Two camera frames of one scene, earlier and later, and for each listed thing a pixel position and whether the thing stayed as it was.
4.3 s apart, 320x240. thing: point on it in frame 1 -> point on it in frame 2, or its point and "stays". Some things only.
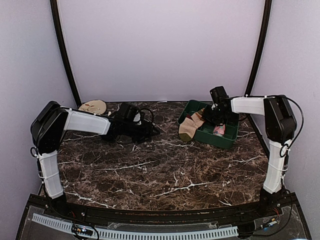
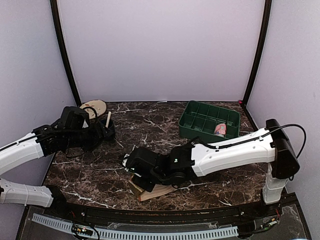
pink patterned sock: [219, 130] stays
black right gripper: [206, 116] -> [147, 186]
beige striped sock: [188, 125] -> [143, 194]
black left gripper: [147, 132] -> [97, 136]
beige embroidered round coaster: [96, 106] stays
